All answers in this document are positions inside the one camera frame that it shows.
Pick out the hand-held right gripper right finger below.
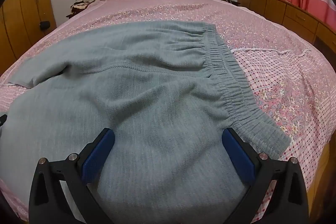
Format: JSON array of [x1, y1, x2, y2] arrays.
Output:
[[222, 127, 310, 224]]

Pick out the pink checked floral bed sheet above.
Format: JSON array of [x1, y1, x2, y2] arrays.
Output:
[[0, 48, 336, 224]]

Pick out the low wooden cabinet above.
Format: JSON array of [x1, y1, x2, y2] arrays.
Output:
[[238, 0, 336, 62]]

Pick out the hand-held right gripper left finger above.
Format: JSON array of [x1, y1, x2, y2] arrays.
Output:
[[28, 128, 116, 224]]

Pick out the grey-blue fleece pants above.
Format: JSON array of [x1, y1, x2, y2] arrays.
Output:
[[0, 21, 291, 224]]

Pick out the tall wooden wardrobe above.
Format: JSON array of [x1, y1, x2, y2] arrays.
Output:
[[0, 0, 57, 75]]

